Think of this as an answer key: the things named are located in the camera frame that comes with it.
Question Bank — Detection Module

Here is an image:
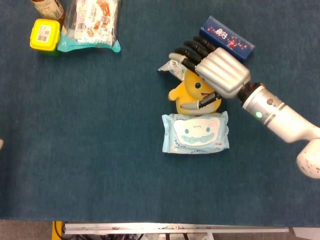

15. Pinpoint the yellow plush duck toy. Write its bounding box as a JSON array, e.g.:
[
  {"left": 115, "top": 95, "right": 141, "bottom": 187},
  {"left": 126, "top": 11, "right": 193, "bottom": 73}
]
[{"left": 167, "top": 69, "right": 223, "bottom": 116}]

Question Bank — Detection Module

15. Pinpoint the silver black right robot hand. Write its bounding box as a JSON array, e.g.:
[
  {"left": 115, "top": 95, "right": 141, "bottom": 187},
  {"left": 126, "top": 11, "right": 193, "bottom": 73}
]
[{"left": 168, "top": 35, "right": 251, "bottom": 112}]

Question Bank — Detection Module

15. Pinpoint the teal instant noodle packet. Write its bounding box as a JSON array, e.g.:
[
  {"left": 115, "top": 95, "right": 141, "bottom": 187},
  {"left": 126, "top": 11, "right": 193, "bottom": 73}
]
[{"left": 57, "top": 0, "right": 122, "bottom": 53}]

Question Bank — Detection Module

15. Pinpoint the small silver snack packet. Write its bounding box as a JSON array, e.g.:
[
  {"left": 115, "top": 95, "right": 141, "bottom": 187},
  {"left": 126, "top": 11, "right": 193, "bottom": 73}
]
[{"left": 157, "top": 59, "right": 187, "bottom": 83}]

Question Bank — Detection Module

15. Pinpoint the yellow-lidded green container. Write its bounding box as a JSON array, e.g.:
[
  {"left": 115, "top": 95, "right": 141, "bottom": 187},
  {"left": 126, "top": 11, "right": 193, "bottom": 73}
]
[{"left": 29, "top": 18, "right": 62, "bottom": 57}]

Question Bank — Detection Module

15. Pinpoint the amber tea bottle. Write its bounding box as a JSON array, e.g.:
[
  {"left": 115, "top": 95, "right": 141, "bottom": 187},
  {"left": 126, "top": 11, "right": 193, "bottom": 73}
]
[{"left": 30, "top": 0, "right": 66, "bottom": 25}]

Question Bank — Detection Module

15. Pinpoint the yellow frame bracket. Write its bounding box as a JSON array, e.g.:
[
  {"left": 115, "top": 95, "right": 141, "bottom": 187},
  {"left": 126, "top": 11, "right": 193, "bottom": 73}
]
[{"left": 51, "top": 220, "right": 65, "bottom": 240}]

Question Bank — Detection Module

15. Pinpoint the aluminium frame rail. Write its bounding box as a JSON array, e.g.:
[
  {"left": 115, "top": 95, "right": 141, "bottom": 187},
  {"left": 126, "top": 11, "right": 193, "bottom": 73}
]
[{"left": 62, "top": 222, "right": 290, "bottom": 235}]

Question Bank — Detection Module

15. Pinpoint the light blue wet wipes pack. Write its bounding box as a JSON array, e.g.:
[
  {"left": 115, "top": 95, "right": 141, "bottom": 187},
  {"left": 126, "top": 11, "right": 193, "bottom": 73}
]
[{"left": 161, "top": 110, "right": 230, "bottom": 155}]

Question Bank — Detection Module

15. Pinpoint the dark teal table cloth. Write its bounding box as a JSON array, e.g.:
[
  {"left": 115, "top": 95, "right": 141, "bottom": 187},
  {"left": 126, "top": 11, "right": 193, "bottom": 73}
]
[{"left": 0, "top": 0, "right": 320, "bottom": 228}]

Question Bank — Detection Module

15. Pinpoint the dark blue rectangular box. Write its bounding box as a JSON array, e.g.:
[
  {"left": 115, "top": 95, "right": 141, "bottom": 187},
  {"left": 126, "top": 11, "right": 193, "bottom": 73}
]
[{"left": 199, "top": 15, "right": 256, "bottom": 64}]

